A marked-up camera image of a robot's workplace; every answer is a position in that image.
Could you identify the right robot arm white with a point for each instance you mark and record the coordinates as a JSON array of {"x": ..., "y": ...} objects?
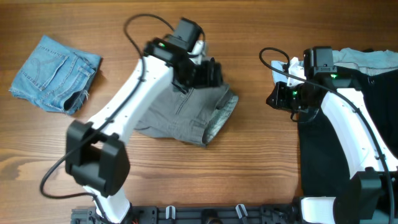
[{"x": 370, "y": 196}]

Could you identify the folded blue denim shorts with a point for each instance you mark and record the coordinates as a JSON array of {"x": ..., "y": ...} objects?
[{"x": 55, "y": 77}]

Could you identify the black garment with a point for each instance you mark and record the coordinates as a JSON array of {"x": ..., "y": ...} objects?
[{"x": 324, "y": 169}]

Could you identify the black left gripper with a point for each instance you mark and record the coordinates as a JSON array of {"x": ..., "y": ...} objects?
[{"x": 206, "y": 79}]

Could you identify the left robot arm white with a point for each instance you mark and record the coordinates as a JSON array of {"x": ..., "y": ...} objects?
[{"x": 96, "y": 155}]

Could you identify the grey cotton shorts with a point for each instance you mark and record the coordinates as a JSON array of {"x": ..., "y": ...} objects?
[{"x": 195, "y": 117}]

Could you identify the light blue shirt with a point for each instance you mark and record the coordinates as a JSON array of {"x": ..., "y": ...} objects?
[{"x": 370, "y": 63}]

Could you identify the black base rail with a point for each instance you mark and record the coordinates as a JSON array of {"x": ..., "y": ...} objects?
[{"x": 264, "y": 214}]

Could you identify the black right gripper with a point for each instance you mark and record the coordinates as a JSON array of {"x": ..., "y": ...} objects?
[{"x": 279, "y": 101}]

